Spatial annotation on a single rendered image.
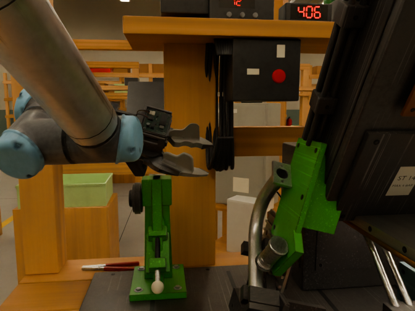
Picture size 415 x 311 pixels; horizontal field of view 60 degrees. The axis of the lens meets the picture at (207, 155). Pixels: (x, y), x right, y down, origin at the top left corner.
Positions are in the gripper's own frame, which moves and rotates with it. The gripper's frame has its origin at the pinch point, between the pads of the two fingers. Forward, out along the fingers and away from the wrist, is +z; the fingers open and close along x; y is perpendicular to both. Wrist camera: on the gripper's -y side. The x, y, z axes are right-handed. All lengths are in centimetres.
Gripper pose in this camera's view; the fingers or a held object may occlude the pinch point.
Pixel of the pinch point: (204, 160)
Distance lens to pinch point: 72.1
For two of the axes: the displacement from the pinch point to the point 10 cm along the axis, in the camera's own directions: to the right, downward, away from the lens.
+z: 9.6, 2.6, 1.3
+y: 2.6, -5.8, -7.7
